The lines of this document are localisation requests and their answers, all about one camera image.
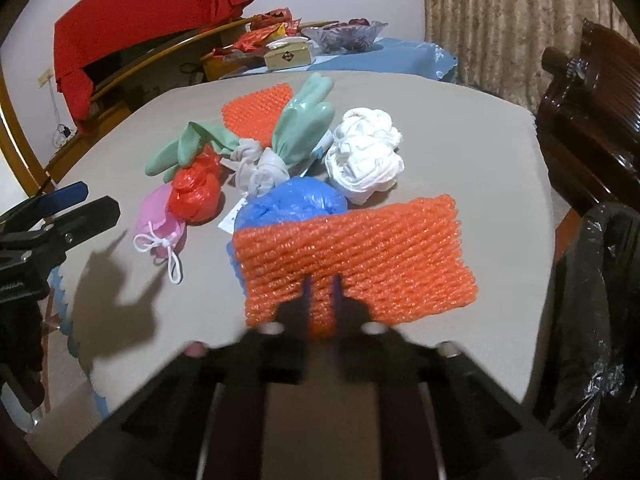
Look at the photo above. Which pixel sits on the beige patterned curtain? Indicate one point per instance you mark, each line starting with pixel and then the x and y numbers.
pixel 505 25

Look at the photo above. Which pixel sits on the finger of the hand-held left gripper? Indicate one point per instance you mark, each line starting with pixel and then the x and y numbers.
pixel 65 196
pixel 85 220

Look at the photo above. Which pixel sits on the white plastic bag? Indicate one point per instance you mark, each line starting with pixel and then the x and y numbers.
pixel 365 155

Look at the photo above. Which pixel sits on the glass fruit bowl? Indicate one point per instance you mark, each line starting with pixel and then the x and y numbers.
pixel 345 35

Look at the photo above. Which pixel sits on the blue plastic bag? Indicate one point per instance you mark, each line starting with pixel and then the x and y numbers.
pixel 290 205

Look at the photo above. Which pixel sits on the wooden cabinet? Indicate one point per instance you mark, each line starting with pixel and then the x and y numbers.
pixel 107 110

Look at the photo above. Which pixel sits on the red cloth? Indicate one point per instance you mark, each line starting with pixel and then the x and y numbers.
pixel 150 5

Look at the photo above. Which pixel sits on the cream tissue box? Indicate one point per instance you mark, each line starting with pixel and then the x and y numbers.
pixel 287 56

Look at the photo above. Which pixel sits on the television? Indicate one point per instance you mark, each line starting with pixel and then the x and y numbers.
pixel 130 62

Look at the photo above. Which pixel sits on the grey plastic bag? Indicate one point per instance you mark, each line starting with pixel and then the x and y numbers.
pixel 264 176

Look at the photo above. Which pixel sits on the black trash bin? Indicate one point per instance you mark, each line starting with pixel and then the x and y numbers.
pixel 600 310

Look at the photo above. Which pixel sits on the blue tablecloth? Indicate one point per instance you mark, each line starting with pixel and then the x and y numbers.
pixel 390 60

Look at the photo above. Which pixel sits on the small orange foam net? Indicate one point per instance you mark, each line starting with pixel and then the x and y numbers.
pixel 255 110

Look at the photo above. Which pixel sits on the wall power outlet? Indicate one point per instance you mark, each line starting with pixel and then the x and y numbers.
pixel 45 78

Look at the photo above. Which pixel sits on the dark wooden chair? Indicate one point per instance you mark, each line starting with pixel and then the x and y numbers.
pixel 590 125

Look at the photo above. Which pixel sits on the large orange foam net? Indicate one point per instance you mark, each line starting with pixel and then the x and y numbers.
pixel 380 255

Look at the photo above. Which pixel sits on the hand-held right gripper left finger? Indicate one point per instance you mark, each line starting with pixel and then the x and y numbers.
pixel 296 317

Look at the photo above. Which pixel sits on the red net bag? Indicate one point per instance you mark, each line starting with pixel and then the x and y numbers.
pixel 270 19

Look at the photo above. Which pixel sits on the red plastic bag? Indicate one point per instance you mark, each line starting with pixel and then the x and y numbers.
pixel 195 195

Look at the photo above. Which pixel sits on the green rubber glove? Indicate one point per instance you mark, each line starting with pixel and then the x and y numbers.
pixel 301 122
pixel 169 157

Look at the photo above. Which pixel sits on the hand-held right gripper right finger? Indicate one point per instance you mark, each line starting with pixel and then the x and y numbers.
pixel 350 316

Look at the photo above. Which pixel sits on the pile of red snack packets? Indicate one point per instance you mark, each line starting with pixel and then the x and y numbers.
pixel 250 40

